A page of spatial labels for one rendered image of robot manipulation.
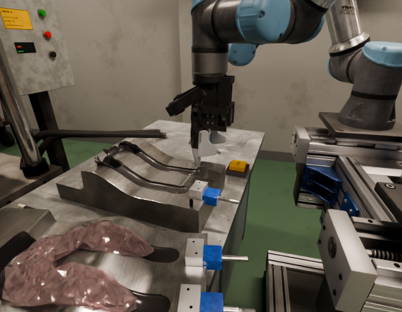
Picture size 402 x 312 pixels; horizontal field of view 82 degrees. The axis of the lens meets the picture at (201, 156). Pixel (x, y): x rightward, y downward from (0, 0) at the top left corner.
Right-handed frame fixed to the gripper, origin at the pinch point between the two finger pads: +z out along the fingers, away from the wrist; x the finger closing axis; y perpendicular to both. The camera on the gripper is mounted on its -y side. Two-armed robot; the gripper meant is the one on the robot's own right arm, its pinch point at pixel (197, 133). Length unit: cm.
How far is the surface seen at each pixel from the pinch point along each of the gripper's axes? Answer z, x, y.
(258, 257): 95, 35, 29
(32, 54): -28, -5, -73
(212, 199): 5.3, -31.3, 16.4
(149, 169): 5.9, -22.5, -8.2
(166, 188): 7.0, -28.8, 1.4
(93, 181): 4.7, -36.1, -18.7
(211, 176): 8.1, -15.7, 11.0
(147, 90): 20, 164, -129
